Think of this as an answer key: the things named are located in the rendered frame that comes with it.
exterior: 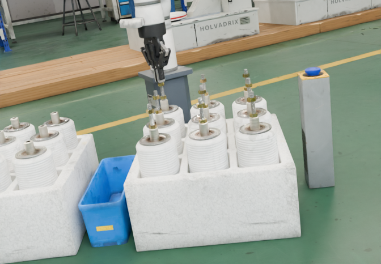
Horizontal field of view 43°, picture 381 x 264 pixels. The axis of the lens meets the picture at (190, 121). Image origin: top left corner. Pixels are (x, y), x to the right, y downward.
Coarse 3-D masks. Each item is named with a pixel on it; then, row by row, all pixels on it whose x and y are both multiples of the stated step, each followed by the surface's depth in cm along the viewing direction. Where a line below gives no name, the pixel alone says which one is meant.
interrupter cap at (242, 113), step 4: (256, 108) 126; (260, 108) 125; (240, 112) 125; (244, 112) 124; (260, 112) 122; (264, 112) 121; (240, 116) 121; (244, 116) 121; (248, 116) 120; (260, 116) 120
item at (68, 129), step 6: (72, 120) 141; (54, 126) 137; (60, 126) 137; (66, 126) 137; (72, 126) 139; (60, 132) 137; (66, 132) 138; (72, 132) 139; (66, 138) 138; (72, 138) 139; (66, 144) 138; (72, 144) 140
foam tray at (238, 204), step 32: (288, 160) 110; (128, 192) 111; (160, 192) 110; (192, 192) 110; (224, 192) 109; (256, 192) 109; (288, 192) 108; (160, 224) 113; (192, 224) 112; (224, 224) 112; (256, 224) 112; (288, 224) 111
